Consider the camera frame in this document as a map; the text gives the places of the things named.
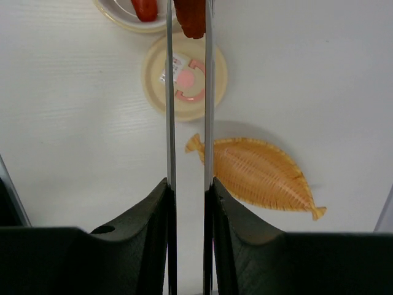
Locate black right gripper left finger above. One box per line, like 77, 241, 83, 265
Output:
1, 181, 167, 294

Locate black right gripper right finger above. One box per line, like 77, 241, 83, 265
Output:
212, 180, 392, 294

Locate stainless steel tongs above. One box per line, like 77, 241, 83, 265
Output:
165, 1, 212, 294

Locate long red sausage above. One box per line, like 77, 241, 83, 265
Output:
131, 0, 158, 22

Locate short brown fried sausage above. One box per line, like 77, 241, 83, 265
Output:
174, 0, 206, 39

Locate fish-shaped woven bamboo tray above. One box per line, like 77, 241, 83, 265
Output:
184, 132, 327, 221

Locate orange-based bowl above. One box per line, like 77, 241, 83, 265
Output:
93, 0, 167, 34

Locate aluminium mounting rail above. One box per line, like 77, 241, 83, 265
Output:
1, 157, 31, 227

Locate cream lid with pink handle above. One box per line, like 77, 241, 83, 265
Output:
141, 33, 228, 122

